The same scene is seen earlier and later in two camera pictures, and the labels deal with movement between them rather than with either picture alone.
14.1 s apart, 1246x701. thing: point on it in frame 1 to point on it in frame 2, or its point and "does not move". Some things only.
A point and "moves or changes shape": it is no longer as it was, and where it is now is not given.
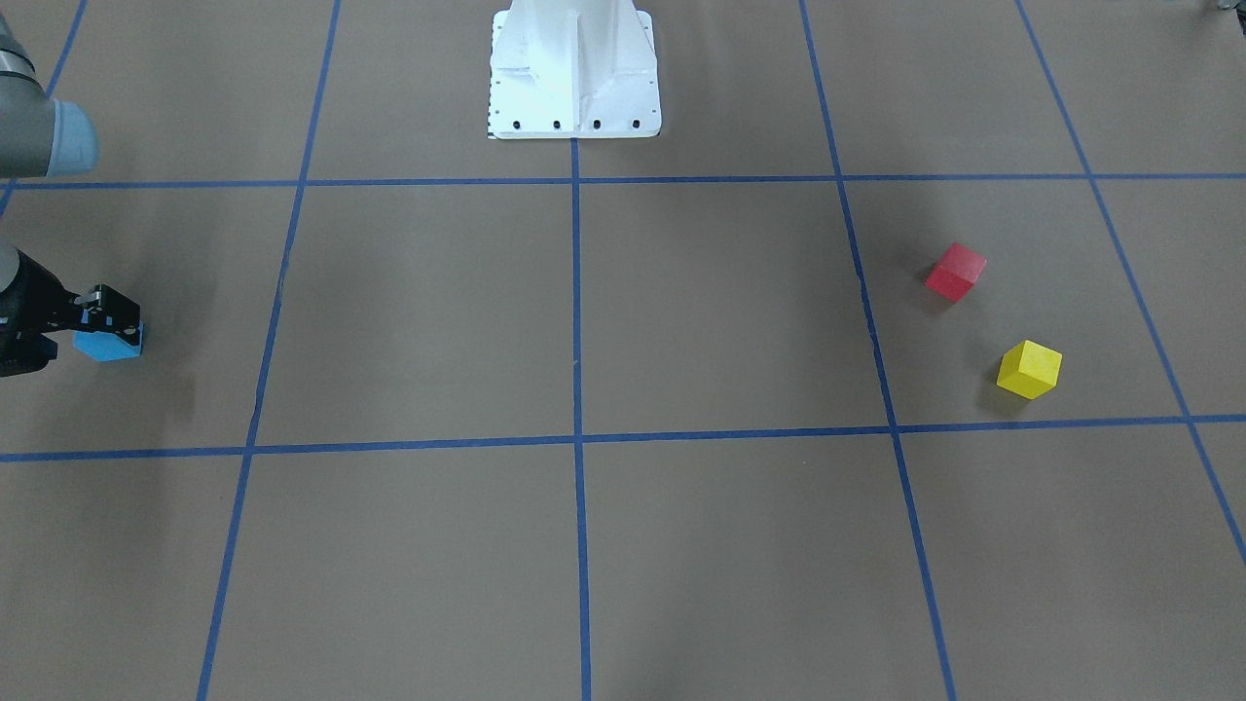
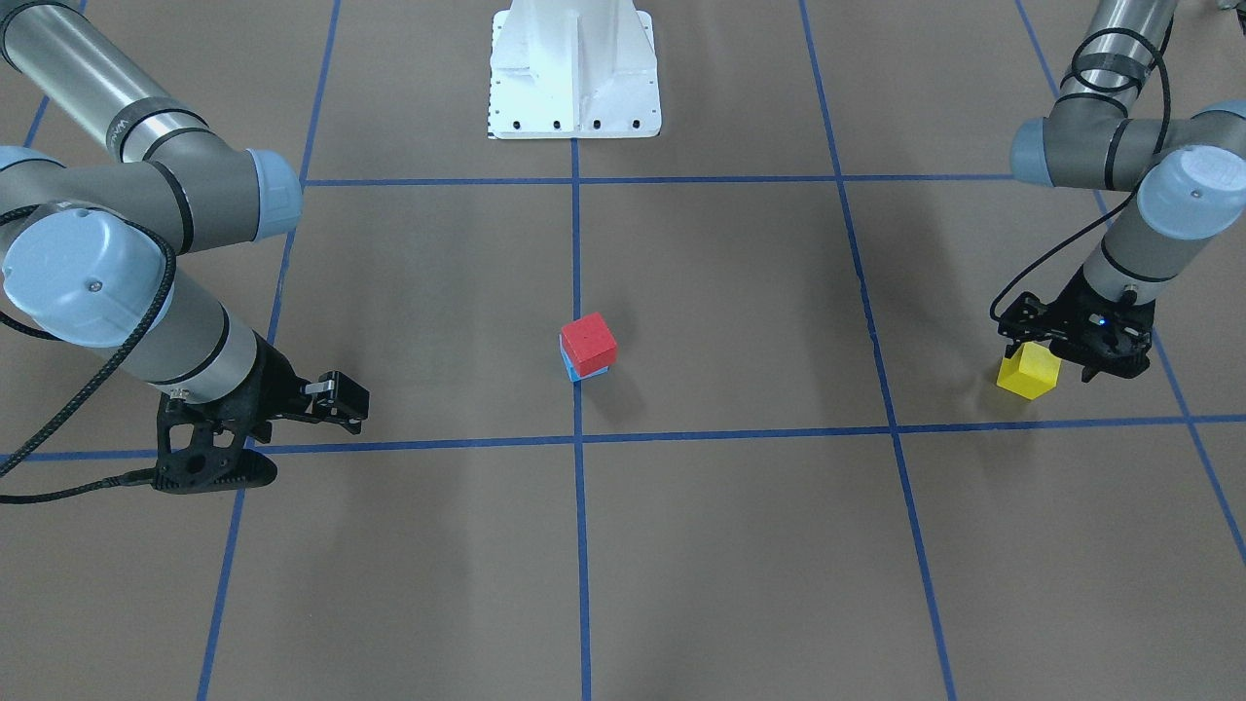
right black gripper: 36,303 to 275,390
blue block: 107,347 moves or changes shape
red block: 956,273 to 589,344
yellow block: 1029,370 does not move
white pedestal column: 573,69 does not move
